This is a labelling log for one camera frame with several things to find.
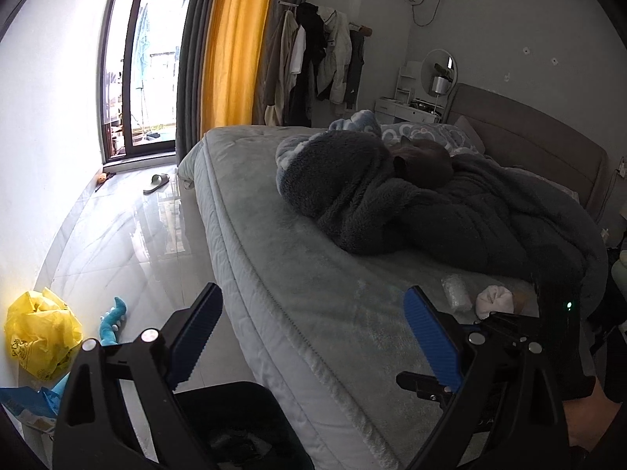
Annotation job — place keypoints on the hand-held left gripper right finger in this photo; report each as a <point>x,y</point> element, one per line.
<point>433,338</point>

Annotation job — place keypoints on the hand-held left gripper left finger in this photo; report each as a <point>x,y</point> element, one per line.
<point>196,338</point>

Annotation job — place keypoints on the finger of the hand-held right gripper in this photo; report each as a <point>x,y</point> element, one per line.
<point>421,384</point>
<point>514,325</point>

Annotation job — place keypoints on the white sock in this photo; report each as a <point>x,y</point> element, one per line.
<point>492,301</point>

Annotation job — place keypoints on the crushed clear plastic bottle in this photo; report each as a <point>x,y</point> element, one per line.
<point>458,293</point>

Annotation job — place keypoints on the dark teal trash bin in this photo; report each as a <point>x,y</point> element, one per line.
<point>235,411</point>

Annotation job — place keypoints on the person's right hand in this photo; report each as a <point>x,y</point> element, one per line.
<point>588,421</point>

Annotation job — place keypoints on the blue plush dinosaur toy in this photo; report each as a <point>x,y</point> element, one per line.
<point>115,320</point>

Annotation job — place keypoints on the grey bed with brown headboard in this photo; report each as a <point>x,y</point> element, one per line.
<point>303,264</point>

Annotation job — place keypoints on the dark grey fluffy blanket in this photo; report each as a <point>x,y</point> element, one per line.
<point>392,205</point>

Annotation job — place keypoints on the grey patterned pillow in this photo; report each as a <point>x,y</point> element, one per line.
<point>563,188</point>

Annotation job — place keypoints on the yellow plastic bag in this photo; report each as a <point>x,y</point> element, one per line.
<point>39,328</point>

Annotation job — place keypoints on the grey slipper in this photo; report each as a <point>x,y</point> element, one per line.
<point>156,183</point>

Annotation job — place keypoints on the grey cat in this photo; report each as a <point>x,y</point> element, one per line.
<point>426,161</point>

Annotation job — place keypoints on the blue paper packet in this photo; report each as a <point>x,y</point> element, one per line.
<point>29,399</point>

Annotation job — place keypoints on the beige pillow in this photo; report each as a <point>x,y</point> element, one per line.
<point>468,129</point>

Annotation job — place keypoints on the light blue patterned quilt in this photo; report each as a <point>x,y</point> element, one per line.
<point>421,132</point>

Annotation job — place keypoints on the white dressing table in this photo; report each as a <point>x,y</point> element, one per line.
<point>392,107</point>

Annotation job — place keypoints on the white table lamp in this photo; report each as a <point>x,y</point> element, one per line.
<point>439,85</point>

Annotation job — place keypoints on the white desk organiser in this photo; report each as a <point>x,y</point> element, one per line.
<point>406,81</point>

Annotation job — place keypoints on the beige coat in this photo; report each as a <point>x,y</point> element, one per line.
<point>279,73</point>

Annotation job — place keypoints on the dark grey garment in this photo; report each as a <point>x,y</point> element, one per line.
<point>355,68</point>

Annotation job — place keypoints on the sliding glass door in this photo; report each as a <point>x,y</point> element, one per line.
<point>156,58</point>

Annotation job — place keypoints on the yellow curtain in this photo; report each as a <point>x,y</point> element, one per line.
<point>235,49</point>

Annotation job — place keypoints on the white jacket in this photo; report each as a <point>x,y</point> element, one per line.
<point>338,58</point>

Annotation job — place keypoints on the white shirt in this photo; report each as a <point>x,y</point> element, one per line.
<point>297,54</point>

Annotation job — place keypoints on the white wall socket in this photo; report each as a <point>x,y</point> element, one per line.
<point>623,167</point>

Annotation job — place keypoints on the clothes rack rail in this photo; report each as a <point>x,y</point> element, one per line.
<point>286,5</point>

